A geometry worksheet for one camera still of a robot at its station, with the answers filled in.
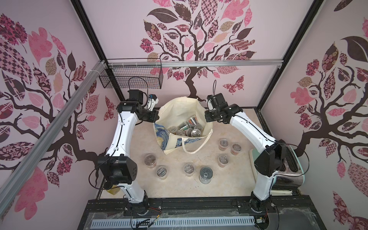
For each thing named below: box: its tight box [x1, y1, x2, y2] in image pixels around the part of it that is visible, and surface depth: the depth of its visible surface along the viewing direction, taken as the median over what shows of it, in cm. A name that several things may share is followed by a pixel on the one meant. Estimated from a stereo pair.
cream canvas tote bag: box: [153, 96, 214, 155], surface depth 91 cm
